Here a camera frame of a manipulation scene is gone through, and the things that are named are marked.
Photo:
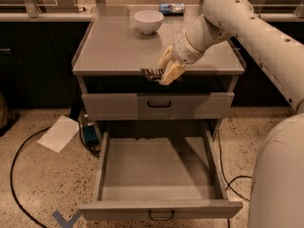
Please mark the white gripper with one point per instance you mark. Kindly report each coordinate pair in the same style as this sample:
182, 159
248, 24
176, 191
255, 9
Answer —
184, 50

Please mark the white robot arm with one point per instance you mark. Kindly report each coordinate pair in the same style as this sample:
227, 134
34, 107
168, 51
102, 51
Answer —
277, 192

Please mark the closed grey top drawer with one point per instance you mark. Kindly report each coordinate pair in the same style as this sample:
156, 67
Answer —
133, 106

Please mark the grey drawer cabinet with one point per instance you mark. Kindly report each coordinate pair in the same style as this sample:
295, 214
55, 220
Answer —
114, 51

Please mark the open grey middle drawer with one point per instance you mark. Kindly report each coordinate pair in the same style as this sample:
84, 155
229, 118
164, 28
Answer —
178, 173

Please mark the white ceramic bowl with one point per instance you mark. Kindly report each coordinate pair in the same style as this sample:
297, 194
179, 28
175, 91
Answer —
148, 21

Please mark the blue snack bag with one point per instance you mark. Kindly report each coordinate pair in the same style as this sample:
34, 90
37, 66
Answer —
172, 8

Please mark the blue power box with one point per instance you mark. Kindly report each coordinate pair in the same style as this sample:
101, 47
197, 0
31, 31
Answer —
90, 135

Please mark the white paper sheet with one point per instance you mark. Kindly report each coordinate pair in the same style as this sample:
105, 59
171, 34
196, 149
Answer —
60, 134

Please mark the blue tape mark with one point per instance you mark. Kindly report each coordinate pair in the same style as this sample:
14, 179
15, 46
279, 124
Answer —
66, 223

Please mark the black top drawer handle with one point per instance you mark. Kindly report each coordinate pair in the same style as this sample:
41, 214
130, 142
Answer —
159, 105

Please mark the black drawer handle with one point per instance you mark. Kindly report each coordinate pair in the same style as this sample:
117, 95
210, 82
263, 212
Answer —
161, 216
159, 105

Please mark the black middle drawer handle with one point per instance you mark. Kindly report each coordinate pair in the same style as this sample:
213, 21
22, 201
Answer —
161, 216

